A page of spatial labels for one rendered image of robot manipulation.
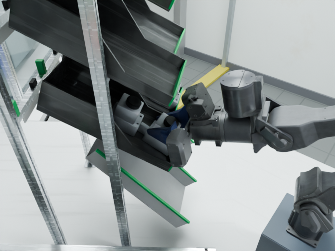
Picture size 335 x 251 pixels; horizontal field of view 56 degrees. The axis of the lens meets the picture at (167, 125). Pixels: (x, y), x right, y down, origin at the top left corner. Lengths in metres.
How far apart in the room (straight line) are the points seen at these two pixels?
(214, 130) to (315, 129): 0.16
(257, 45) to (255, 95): 2.64
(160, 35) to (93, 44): 0.28
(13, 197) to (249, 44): 2.59
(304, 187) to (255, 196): 0.41
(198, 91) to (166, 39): 0.20
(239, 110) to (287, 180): 0.62
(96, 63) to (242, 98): 0.23
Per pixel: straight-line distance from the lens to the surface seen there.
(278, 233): 0.74
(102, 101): 0.52
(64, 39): 0.52
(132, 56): 0.59
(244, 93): 0.51
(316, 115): 0.55
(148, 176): 0.77
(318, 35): 2.94
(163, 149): 0.64
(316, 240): 0.75
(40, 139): 1.28
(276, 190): 1.08
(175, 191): 0.82
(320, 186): 0.64
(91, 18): 0.45
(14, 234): 1.02
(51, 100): 0.60
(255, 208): 1.02
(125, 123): 0.63
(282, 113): 0.56
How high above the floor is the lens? 1.66
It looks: 40 degrees down
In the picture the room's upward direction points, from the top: straight up
